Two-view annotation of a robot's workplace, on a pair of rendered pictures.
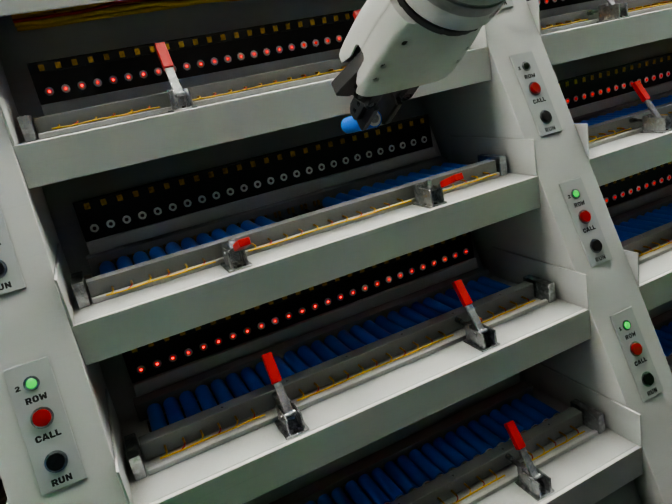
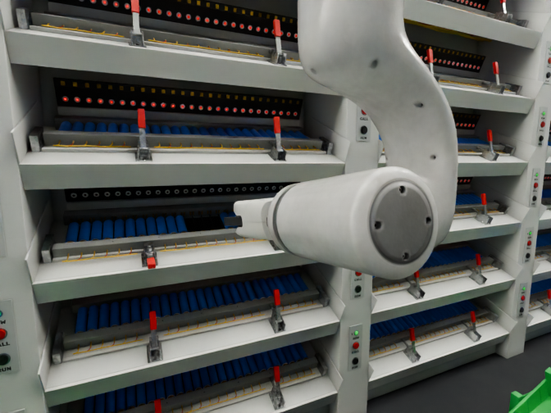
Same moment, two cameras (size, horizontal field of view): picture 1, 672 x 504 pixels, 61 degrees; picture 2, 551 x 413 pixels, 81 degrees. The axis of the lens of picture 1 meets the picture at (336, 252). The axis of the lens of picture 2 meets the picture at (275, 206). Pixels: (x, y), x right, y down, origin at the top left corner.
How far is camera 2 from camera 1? 0.27 m
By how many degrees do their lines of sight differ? 12
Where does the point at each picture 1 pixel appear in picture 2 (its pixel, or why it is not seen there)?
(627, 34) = not seen: hidden behind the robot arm
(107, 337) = (54, 292)
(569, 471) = (298, 396)
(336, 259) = (210, 270)
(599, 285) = (351, 310)
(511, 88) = not seen: hidden behind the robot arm
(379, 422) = (204, 360)
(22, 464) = not seen: outside the picture
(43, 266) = (21, 245)
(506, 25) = (361, 152)
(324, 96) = (235, 171)
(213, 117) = (161, 170)
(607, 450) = (321, 388)
